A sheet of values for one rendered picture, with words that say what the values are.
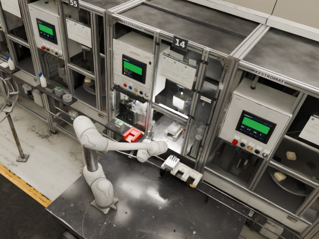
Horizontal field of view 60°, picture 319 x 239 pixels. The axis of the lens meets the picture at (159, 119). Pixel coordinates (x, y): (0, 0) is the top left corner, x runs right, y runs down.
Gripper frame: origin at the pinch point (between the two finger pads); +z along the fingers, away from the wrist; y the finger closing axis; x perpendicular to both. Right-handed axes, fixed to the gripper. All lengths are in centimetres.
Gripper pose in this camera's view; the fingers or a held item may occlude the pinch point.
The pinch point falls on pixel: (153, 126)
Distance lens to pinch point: 264.1
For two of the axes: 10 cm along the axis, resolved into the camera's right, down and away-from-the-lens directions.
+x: -9.7, -1.3, 2.1
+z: 2.4, -6.7, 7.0
